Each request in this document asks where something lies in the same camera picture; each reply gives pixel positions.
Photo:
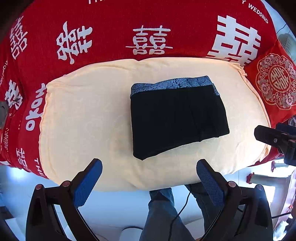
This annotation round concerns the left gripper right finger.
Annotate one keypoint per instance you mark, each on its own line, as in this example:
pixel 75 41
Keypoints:
pixel 245 212

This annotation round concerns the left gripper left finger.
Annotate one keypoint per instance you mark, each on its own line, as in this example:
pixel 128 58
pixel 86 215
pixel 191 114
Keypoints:
pixel 42 220

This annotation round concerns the black pants blue waistband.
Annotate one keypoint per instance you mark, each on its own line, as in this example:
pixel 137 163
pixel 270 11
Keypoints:
pixel 173 113

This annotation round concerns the red patterned throw pillow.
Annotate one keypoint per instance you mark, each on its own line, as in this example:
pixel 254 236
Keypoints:
pixel 272 74

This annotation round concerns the operator legs in jeans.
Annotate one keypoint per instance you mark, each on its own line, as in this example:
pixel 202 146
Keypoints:
pixel 163 222

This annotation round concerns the cream seat cushion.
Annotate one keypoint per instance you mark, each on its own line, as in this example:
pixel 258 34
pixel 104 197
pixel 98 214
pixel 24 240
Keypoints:
pixel 87 116

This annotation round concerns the red sofa cover white characters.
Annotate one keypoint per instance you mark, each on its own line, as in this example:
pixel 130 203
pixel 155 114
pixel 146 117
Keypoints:
pixel 52 38

